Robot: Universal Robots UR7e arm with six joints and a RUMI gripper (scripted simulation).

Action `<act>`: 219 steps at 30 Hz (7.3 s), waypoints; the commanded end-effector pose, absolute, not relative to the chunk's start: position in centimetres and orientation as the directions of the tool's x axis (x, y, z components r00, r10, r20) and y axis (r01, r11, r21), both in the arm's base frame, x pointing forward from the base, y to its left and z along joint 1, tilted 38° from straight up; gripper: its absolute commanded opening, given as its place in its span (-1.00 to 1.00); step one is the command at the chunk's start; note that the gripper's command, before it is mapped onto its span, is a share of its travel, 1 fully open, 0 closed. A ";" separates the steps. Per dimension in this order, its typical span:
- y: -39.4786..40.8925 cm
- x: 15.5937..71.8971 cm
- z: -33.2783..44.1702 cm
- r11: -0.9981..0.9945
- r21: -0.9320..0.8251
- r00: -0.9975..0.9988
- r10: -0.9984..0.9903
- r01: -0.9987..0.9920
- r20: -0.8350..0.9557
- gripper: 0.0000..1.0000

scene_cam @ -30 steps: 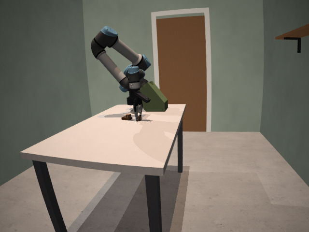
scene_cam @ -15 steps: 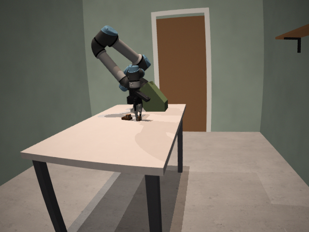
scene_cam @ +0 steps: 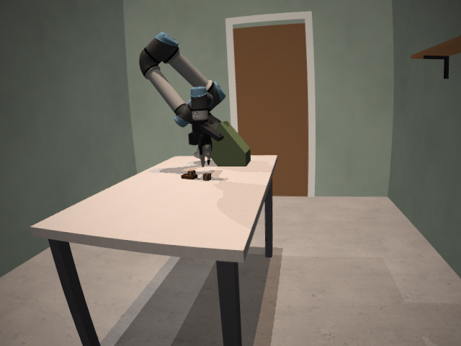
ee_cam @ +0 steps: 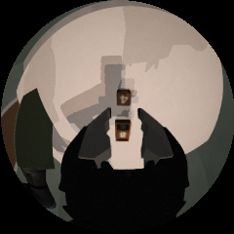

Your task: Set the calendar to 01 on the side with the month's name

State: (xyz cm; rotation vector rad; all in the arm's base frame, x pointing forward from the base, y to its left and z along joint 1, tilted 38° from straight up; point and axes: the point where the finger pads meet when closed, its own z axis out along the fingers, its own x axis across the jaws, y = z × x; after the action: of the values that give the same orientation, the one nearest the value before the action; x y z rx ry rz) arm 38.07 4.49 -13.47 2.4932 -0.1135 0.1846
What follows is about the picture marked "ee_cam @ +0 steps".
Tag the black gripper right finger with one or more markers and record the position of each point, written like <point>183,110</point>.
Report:
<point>159,145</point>

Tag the brown wooden cube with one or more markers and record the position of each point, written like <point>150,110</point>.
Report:
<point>124,97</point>
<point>122,131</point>

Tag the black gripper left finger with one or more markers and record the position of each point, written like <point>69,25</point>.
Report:
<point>87,150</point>

